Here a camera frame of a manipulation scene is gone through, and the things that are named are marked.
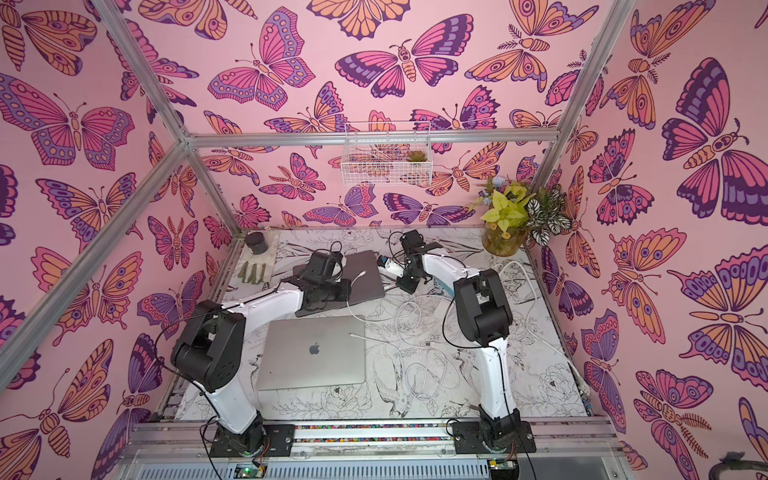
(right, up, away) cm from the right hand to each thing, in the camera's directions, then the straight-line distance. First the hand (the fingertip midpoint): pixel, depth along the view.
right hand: (408, 277), depth 102 cm
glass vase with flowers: (+32, +20, -12) cm, 40 cm away
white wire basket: (-5, +40, -6) cm, 41 cm away
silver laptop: (-29, -21, -14) cm, 39 cm away
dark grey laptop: (-15, +1, -4) cm, 15 cm away
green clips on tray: (-55, 0, +4) cm, 55 cm away
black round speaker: (-56, +12, +9) cm, 58 cm away
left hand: (-17, -2, -7) cm, 19 cm away
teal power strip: (+6, 0, -36) cm, 37 cm away
